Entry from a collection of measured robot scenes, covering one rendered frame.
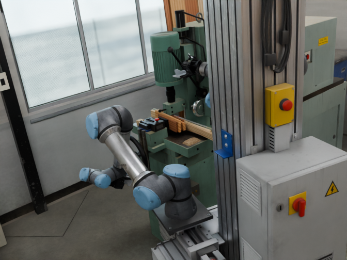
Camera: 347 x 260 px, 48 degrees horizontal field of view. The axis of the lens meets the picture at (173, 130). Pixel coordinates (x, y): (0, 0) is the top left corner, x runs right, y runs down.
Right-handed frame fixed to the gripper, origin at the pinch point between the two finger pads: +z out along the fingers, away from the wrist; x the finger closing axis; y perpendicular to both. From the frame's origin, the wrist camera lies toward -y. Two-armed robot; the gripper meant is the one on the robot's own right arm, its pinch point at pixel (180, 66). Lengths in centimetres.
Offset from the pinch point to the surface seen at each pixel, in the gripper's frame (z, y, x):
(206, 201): 0, -85, 45
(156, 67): 21.6, -1.5, 3.0
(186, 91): 16.3, -26.5, -0.4
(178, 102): 18.1, -28.5, 7.9
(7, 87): 135, 19, 61
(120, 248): 46, -91, 105
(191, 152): -10.9, -35.6, 32.9
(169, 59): 14.1, 0.1, -3.9
